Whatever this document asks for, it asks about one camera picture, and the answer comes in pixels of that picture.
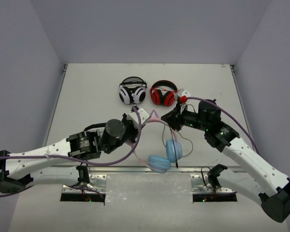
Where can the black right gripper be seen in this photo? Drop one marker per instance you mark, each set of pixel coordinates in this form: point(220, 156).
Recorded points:
point(174, 118)

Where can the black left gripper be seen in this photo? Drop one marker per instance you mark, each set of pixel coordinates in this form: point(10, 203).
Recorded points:
point(129, 130)

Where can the pink blue cat-ear headphones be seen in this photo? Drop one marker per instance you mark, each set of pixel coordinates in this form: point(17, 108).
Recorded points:
point(159, 148)

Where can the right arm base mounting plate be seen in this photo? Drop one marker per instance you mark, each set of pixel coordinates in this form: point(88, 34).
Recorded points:
point(200, 185)

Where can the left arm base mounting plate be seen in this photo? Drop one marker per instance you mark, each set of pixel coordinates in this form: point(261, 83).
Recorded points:
point(97, 184)

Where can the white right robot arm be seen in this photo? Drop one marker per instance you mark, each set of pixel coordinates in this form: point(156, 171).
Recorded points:
point(266, 185)

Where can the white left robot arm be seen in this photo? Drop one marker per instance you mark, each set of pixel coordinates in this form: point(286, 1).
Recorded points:
point(65, 162)

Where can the red black headphones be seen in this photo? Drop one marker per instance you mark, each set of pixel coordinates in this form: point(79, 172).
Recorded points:
point(163, 93)

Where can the white black headphones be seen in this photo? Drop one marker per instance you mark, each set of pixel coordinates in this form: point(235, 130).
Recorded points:
point(132, 90)

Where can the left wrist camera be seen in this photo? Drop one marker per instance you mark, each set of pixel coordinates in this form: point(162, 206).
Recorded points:
point(138, 114)

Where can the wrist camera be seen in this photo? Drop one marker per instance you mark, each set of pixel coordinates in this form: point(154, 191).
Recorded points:
point(138, 114)
point(182, 95)

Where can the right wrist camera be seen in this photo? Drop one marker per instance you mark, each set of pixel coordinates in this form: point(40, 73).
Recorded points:
point(182, 95)

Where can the aluminium table edge rail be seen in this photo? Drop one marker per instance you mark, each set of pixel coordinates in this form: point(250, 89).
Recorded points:
point(139, 169)

